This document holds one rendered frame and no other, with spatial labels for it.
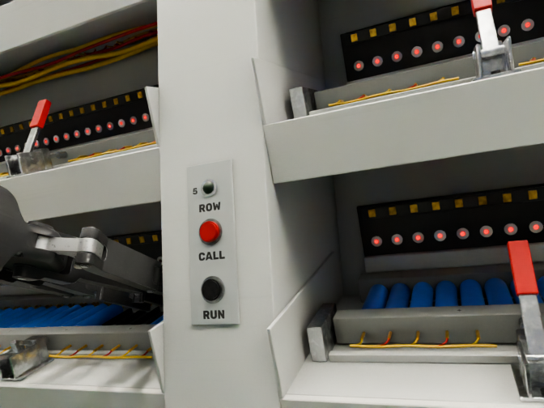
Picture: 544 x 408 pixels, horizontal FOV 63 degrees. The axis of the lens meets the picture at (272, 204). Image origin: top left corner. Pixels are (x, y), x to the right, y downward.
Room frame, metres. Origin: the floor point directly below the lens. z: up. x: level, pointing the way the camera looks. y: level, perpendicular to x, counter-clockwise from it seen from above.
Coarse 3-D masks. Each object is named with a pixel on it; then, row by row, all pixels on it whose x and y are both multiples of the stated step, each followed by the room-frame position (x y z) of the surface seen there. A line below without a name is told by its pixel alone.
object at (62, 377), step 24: (0, 288) 0.67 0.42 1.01; (24, 288) 0.65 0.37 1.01; (72, 360) 0.45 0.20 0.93; (96, 360) 0.44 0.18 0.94; (120, 360) 0.43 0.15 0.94; (144, 360) 0.42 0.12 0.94; (0, 384) 0.43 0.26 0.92; (24, 384) 0.42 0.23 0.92; (48, 384) 0.41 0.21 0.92; (72, 384) 0.40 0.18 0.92; (96, 384) 0.39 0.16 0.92; (120, 384) 0.38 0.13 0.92; (144, 384) 0.37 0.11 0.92
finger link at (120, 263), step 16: (112, 240) 0.32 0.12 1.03; (80, 256) 0.29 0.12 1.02; (96, 256) 0.29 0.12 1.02; (112, 256) 0.32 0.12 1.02; (128, 256) 0.33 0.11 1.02; (144, 256) 0.35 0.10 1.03; (96, 272) 0.31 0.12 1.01; (112, 272) 0.32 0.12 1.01; (128, 272) 0.33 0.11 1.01; (144, 272) 0.35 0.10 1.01; (144, 288) 0.36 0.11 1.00
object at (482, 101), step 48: (480, 0) 0.28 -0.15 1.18; (528, 0) 0.39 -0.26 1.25; (384, 48) 0.44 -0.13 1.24; (432, 48) 0.43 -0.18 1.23; (480, 48) 0.29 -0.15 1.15; (528, 48) 0.31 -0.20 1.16; (288, 96) 0.37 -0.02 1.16; (336, 96) 0.36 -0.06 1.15; (384, 96) 0.33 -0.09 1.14; (432, 96) 0.27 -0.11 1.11; (480, 96) 0.26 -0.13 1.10; (528, 96) 0.26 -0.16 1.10; (288, 144) 0.32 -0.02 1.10; (336, 144) 0.30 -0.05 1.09; (384, 144) 0.29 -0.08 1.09; (432, 144) 0.28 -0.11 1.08; (480, 144) 0.27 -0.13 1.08; (528, 144) 0.26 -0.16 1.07
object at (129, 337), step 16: (0, 336) 0.49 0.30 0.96; (16, 336) 0.48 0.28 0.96; (48, 336) 0.46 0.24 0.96; (64, 336) 0.46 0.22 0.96; (80, 336) 0.45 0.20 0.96; (96, 336) 0.44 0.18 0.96; (112, 336) 0.43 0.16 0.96; (128, 336) 0.43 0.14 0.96; (144, 336) 0.42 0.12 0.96; (0, 352) 0.48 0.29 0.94; (128, 352) 0.41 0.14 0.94
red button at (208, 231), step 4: (204, 224) 0.33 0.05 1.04; (208, 224) 0.33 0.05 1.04; (212, 224) 0.33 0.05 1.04; (216, 224) 0.33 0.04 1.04; (200, 228) 0.33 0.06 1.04; (204, 228) 0.33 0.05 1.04; (208, 228) 0.33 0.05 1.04; (212, 228) 0.33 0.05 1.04; (216, 228) 0.33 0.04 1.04; (200, 232) 0.33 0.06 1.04; (204, 232) 0.33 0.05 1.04; (208, 232) 0.33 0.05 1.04; (212, 232) 0.33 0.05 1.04; (216, 232) 0.33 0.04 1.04; (204, 236) 0.33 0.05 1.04; (208, 236) 0.33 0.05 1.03; (212, 236) 0.33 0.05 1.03; (216, 236) 0.33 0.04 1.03; (204, 240) 0.33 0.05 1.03; (208, 240) 0.33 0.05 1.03; (212, 240) 0.33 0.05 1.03
